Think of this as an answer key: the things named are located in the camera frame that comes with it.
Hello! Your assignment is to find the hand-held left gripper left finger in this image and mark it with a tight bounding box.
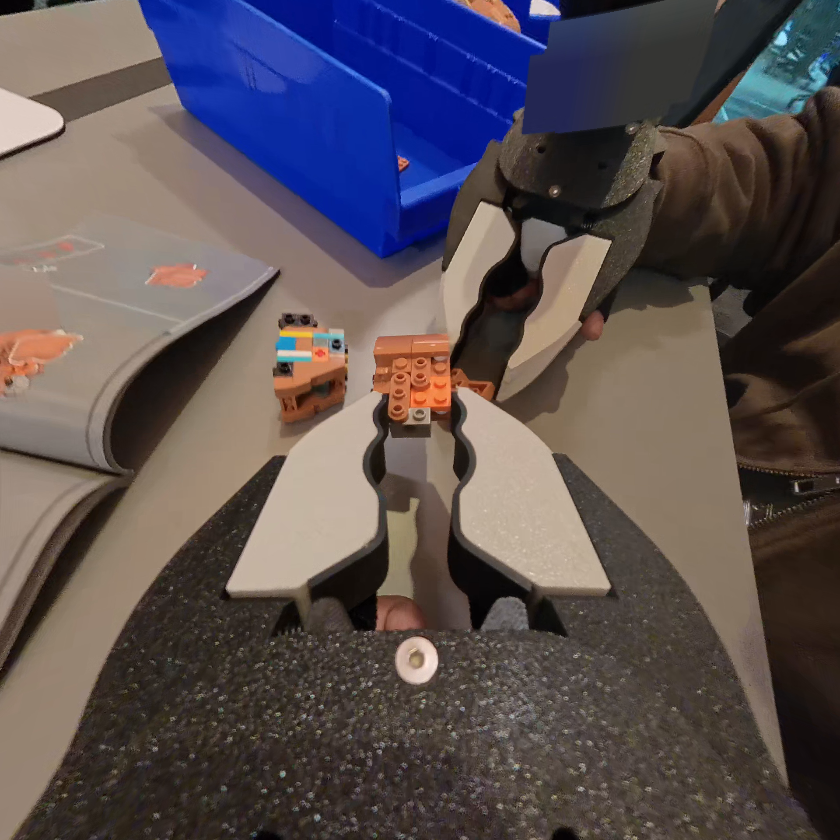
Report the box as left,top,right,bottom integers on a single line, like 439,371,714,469
224,392,388,601

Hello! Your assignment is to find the brown brick assembly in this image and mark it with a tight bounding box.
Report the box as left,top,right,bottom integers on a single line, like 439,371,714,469
371,333,462,439

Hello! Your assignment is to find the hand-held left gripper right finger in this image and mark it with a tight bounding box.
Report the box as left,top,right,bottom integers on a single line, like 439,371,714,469
449,388,613,599

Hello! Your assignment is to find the large blue storage bin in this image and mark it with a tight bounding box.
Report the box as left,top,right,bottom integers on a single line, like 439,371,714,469
138,0,551,259

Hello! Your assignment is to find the person's right forearm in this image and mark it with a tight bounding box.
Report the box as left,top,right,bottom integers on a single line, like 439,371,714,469
646,85,840,290

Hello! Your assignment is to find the small brown brick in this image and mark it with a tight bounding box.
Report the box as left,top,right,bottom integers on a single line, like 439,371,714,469
451,367,495,401

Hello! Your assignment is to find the person's left hand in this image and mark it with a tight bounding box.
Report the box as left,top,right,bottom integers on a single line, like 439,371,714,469
375,594,429,632

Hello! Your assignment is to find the brown toy figure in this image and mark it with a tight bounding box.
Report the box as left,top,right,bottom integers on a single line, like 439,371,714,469
456,0,524,35

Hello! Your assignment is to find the white flat device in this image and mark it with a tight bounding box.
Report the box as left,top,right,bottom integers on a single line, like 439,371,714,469
0,88,67,158

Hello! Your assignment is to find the multicoloured brick model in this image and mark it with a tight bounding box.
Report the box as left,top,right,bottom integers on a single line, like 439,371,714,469
272,313,350,424

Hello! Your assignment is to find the grey instruction booklet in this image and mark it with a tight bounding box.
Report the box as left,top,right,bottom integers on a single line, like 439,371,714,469
0,217,282,673

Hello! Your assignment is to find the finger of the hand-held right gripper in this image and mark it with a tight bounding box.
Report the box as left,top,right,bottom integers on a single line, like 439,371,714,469
440,200,522,370
494,233,614,403

